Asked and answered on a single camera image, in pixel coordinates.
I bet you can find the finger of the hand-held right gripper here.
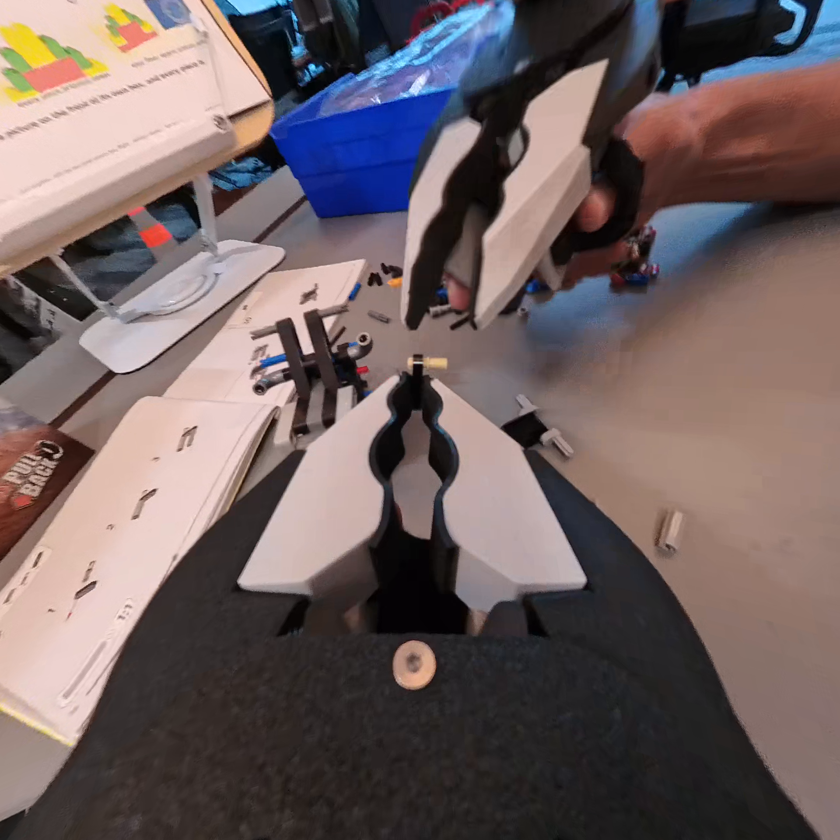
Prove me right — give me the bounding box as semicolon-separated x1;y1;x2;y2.
472;59;611;330
400;118;527;332

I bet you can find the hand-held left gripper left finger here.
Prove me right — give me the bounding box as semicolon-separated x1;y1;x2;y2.
238;374;411;636

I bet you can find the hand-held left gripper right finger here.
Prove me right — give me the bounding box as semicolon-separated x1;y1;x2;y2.
420;377;588;636

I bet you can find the pile of blue black lego pins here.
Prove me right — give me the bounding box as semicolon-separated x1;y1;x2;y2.
348;262;546;330

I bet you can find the small black grey lego assembly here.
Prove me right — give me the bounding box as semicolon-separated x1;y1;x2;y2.
502;394;575;460

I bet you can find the grey black lego chassis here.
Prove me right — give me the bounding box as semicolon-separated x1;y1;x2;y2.
249;308;375;437

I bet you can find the lego instruction booklet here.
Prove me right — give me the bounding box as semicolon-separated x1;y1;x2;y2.
0;259;368;746

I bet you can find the person's right forearm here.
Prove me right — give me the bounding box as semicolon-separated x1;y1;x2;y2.
696;62;840;207

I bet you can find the lego set box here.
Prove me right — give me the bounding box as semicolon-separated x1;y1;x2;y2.
0;400;96;559

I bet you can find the person's right hand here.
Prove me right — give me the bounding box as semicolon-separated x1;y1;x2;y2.
445;92;710;315

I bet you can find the blue plastic bin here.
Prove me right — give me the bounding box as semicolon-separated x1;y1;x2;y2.
270;85;460;219

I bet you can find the clear plastic bag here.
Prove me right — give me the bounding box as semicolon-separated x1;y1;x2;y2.
322;7;519;119

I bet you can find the dark background chair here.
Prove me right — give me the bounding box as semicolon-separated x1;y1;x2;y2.
659;0;824;89

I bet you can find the wooden white document stand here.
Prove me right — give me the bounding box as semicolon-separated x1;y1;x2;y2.
0;0;287;375

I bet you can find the orange traffic cone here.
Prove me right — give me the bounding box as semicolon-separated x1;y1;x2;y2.
128;206;178;250

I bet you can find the printed instruction sheet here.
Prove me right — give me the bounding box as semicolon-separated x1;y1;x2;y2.
0;0;227;198

